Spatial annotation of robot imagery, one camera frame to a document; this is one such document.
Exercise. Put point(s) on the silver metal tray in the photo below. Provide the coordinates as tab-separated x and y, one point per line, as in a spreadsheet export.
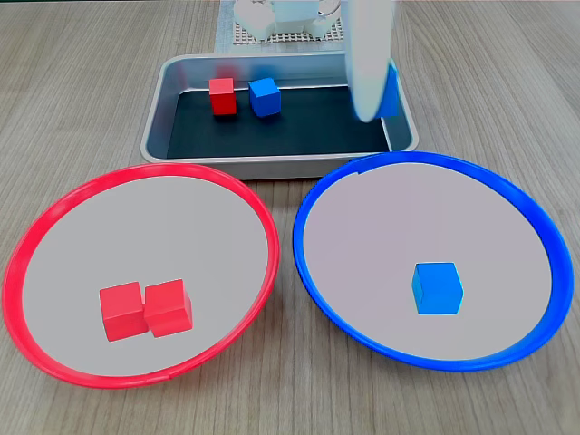
156	113

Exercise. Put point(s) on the red cube block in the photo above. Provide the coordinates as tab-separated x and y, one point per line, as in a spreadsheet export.
122	312
223	97
168	308

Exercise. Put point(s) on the blue rimmed round dish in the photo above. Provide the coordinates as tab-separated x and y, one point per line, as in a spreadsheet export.
362	226

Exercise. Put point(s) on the white mesh grip mat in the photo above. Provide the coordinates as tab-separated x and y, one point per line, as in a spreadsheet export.
244	38

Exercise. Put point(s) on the black tray liner mat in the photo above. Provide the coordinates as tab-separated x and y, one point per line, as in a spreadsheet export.
294	131

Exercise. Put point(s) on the blue cube block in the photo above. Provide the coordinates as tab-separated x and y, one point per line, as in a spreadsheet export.
390	97
437	290
265	97

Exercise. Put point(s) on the red rimmed round dish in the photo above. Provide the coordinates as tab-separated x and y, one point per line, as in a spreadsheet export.
145	226

